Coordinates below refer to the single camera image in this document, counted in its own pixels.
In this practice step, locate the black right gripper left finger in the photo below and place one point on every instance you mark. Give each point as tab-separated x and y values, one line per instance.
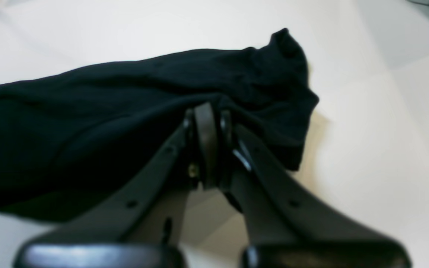
139	225

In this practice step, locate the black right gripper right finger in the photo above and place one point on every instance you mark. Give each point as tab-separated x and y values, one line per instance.
288	227

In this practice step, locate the black t-shirt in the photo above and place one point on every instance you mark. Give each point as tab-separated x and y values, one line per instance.
67	140

